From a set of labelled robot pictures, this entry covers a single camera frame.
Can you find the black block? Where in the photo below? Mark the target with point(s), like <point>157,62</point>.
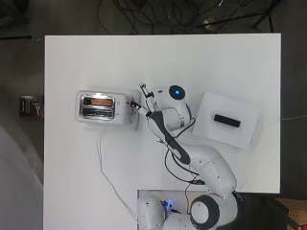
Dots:
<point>227,120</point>

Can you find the plain white flat box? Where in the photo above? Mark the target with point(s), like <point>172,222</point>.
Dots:
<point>230,139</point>

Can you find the white flat box with print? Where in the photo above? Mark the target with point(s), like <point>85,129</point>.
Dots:
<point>136,123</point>

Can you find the wooden box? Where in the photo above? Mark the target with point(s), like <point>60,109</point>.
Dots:
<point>294,212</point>

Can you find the black tripod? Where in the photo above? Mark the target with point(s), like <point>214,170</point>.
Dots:
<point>243,14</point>

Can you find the dark printed box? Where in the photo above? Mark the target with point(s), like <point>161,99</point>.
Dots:
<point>30,106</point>

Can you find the white seven-joint robot arm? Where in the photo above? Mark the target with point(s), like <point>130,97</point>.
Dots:
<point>207,166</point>

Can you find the bread slice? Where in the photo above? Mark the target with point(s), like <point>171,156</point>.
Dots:
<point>102,102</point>

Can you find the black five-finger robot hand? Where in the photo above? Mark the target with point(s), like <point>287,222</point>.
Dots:
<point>143,107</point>

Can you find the steel toaster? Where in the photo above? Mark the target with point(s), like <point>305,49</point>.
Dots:
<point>96,115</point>

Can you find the black rod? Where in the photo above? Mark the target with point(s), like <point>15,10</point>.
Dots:
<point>14,37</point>

